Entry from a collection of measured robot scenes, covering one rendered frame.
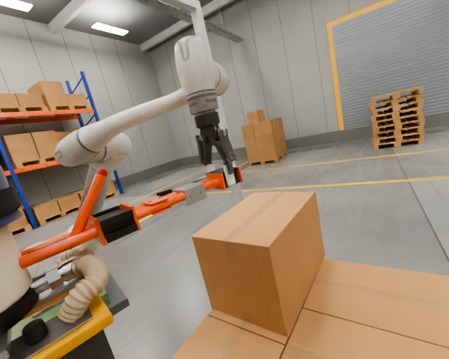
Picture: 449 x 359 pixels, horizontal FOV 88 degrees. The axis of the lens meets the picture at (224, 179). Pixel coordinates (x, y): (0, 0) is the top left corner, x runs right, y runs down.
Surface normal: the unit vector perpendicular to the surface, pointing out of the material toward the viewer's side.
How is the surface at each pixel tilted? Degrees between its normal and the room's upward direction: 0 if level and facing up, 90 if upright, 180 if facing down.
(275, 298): 90
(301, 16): 90
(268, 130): 90
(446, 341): 0
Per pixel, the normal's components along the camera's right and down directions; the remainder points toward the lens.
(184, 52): -0.29, 0.11
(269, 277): -0.58, 0.30
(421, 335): -0.22, -0.95
